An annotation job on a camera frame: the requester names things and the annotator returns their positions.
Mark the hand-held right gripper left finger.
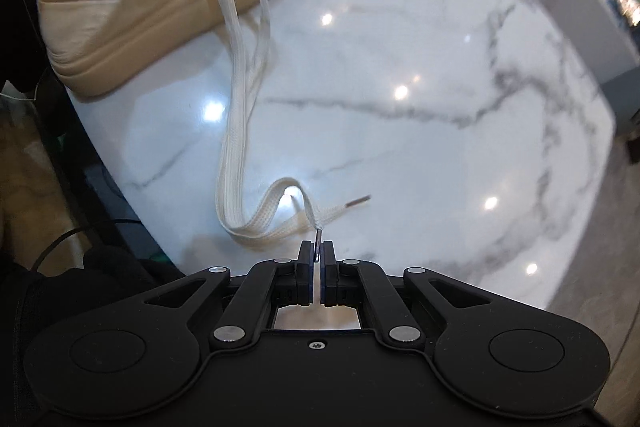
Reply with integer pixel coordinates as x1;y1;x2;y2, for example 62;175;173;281
142;242;315;349

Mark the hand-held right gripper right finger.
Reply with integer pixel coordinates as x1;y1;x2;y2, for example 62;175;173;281
324;242;493;349

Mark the beige shoe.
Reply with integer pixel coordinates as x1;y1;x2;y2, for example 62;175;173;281
37;0;296;98

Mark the white shoelace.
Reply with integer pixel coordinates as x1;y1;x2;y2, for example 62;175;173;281
179;0;373;264

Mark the person's black clothing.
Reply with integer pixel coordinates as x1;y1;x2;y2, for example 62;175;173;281
0;247;183;427

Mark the thin dark cable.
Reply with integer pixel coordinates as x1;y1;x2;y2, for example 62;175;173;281
30;218;148;275

